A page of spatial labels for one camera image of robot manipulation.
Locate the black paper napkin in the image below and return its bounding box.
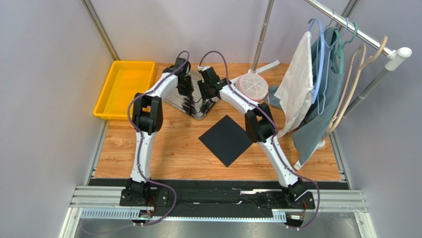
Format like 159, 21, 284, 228
199, 115, 253, 167

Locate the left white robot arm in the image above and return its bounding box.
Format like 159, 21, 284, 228
120, 57, 193, 206

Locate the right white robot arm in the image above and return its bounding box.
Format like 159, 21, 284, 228
198, 66, 308, 207

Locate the silver metal tray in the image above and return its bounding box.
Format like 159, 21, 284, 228
165, 70, 219, 120

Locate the pink white round container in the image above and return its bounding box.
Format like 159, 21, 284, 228
236, 73, 269, 102

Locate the yellow plastic bin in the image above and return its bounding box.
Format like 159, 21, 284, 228
93, 60, 157, 120

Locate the white towel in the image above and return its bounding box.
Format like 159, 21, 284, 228
274, 31, 314, 137

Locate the blue clothes hanger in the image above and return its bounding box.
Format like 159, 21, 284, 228
308, 18, 337, 116

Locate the teal grey garment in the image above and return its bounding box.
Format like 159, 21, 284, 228
267, 27, 345, 166

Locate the green clothes hanger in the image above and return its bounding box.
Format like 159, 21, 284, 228
334, 17, 358, 74

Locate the beige clothes hanger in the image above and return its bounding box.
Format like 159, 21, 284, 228
325, 44, 367, 136
329, 35, 389, 133

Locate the metal clothes rack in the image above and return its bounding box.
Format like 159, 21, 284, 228
227, 0, 413, 171

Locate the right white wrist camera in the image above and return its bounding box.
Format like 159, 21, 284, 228
197, 66, 210, 73

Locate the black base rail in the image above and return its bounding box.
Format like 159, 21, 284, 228
88, 178, 349, 218

